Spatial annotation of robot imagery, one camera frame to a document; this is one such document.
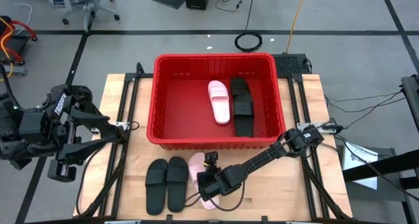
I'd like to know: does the white cable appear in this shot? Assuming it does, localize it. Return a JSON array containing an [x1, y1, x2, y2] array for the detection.
[[12, 3, 33, 35]]

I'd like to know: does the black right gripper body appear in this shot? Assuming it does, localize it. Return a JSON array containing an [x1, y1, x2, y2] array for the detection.
[[196, 166, 230, 202]]

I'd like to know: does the yellow cable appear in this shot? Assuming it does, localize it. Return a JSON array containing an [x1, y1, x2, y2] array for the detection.
[[285, 0, 309, 54]]

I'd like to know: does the dark side table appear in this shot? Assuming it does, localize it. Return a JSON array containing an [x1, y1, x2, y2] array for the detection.
[[337, 144, 419, 224]]

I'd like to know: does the red plastic bin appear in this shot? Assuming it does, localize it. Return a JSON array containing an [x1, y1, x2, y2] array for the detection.
[[146, 52, 286, 151]]

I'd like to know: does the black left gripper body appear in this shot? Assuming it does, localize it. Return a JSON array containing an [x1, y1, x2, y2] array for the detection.
[[18, 110, 79, 183]]

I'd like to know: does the coiled black cable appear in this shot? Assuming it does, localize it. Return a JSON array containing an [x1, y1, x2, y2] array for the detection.
[[234, 0, 263, 53]]

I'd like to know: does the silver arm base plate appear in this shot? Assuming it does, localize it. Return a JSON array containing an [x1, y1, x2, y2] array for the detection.
[[296, 122, 338, 134], [91, 121, 132, 133]]

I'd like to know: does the dark grey side furniture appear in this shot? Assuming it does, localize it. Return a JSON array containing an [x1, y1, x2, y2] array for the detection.
[[399, 75, 419, 133]]

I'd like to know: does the thin black cable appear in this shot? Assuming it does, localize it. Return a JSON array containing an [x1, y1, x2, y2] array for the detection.
[[327, 96, 407, 114], [325, 90, 403, 103]]

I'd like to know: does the black metal table frame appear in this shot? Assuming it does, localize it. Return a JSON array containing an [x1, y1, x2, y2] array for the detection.
[[73, 62, 353, 224]]

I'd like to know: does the black slide sandal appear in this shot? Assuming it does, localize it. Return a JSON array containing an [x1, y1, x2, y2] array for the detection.
[[232, 92, 255, 138], [230, 76, 252, 99], [145, 159, 169, 216], [166, 156, 189, 214]]

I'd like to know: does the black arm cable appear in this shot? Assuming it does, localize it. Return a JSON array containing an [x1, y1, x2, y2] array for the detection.
[[75, 120, 140, 215]]

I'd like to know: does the black perforated box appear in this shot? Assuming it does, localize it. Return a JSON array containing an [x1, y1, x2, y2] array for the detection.
[[271, 53, 312, 76]]

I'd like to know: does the pink slide sandal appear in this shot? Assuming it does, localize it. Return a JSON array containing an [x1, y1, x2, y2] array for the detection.
[[208, 80, 231, 125], [188, 152, 220, 210]]

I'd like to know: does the red hose cart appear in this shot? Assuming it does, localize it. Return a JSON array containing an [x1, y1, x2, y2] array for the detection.
[[0, 16, 38, 77]]

